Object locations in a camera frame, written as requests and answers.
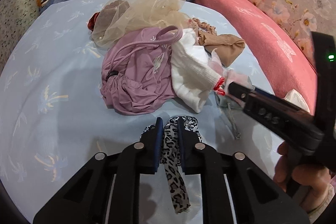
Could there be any purple drawstring garment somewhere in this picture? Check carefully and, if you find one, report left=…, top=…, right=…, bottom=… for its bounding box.
left=100, top=26, right=183, bottom=115

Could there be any person's right hand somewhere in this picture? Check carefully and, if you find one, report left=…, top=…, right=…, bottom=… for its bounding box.
left=273, top=141, right=331, bottom=212

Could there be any beige tulle mesh fabric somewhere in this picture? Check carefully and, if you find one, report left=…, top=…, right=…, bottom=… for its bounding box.
left=91, top=0, right=192, bottom=49

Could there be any pink dotted scrunchie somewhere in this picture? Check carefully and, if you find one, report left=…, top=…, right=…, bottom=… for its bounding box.
left=192, top=18, right=217, bottom=35

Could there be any dark red scrunchie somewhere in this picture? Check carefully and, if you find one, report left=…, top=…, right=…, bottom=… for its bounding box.
left=87, top=12, right=100, bottom=31

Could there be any pink blanket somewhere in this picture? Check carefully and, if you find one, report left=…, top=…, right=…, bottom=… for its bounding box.
left=195, top=0, right=317, bottom=113

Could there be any white knit sock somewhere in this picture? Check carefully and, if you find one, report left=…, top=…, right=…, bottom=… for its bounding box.
left=171, top=28, right=225, bottom=113

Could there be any tan stocking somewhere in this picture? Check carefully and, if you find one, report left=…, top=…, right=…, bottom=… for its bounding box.
left=198, top=31, right=245, bottom=67

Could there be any leopard print fabric strip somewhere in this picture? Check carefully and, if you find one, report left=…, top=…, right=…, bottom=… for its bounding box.
left=141, top=115, right=203, bottom=214

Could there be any light blue palm sheet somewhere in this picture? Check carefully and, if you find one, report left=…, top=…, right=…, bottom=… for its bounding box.
left=1, top=0, right=282, bottom=223

